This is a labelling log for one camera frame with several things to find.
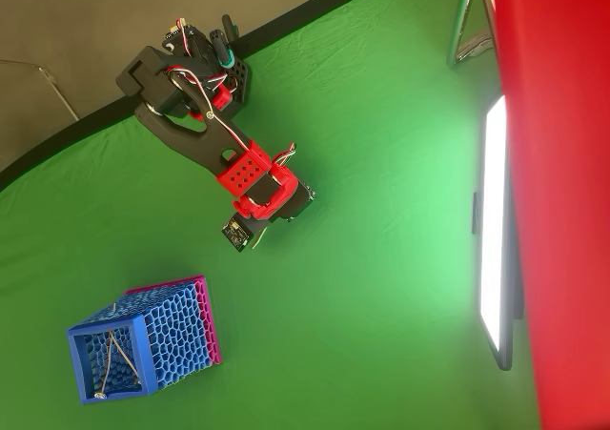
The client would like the green table cloth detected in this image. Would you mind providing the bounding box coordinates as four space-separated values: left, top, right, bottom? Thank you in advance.
0 0 542 430

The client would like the blue and pink mesh basket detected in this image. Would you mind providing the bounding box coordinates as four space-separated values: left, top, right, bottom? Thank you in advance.
66 274 224 406

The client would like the beige rope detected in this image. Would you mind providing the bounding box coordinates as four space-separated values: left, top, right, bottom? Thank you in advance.
109 330 142 386
94 330 115 399

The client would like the thin chrome tube frame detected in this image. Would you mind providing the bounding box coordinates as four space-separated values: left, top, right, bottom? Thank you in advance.
446 0 498 70

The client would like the thin grey metal rod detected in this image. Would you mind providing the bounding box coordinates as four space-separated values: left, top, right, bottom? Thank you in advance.
0 59 80 122

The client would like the big red blurred post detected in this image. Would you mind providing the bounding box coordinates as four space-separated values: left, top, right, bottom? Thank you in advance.
485 0 610 430

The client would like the black clamp with teal ring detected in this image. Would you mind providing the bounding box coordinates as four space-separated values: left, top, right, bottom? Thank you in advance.
208 28 235 72
220 13 240 48

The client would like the red white servo cable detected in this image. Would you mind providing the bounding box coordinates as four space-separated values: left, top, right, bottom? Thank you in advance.
270 142 298 169
164 66 254 151

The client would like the black perforated arm base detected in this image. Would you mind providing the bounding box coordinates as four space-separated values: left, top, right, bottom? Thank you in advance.
219 56 253 112

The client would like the black flat light panel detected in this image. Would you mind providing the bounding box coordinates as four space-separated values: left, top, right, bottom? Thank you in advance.
471 93 525 372

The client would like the small black gripper camera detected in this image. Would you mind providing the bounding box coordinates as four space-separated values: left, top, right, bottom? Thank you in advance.
220 213 254 254

